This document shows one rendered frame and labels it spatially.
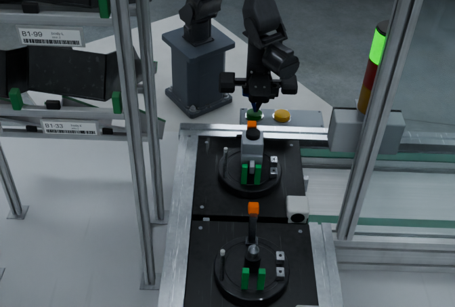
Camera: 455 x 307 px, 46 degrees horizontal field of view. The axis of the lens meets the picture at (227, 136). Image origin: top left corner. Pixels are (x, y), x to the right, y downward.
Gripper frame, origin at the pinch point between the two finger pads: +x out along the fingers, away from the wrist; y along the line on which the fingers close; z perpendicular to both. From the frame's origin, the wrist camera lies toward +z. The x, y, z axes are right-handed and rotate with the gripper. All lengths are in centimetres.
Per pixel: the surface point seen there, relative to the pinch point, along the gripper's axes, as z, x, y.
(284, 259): 45.0, 2.9, 4.2
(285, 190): 25.6, 4.8, 5.8
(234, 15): -226, 100, -3
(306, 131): 4.9, 5.6, 12.4
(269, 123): 2.0, 5.5, 3.6
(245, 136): 21.5, -6.9, -3.3
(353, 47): -189, 101, 73
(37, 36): 43, -43, -33
